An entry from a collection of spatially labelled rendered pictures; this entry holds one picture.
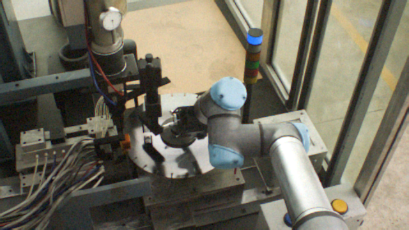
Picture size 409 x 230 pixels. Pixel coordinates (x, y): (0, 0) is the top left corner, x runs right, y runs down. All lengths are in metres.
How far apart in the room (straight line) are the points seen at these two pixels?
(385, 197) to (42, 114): 1.71
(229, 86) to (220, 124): 0.08
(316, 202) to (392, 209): 1.74
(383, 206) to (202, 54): 1.22
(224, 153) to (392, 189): 1.71
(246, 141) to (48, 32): 1.36
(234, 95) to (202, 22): 1.14
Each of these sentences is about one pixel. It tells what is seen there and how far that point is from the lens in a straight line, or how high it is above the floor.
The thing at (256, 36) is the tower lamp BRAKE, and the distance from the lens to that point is 1.40.
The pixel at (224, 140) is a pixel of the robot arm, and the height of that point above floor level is 1.23.
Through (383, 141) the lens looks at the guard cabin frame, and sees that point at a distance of 1.22.
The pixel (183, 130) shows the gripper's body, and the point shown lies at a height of 1.10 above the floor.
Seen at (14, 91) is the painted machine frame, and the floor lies 1.04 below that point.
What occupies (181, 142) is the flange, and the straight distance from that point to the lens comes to 1.35.
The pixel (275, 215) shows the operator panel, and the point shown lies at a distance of 1.30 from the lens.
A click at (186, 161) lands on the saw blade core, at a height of 0.95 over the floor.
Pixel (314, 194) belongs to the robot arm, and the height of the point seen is 1.32.
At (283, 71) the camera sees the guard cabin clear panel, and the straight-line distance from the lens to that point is 1.77.
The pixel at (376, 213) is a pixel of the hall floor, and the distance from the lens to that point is 2.50.
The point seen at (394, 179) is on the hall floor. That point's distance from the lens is 2.67.
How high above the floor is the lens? 2.00
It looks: 47 degrees down
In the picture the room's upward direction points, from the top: 2 degrees clockwise
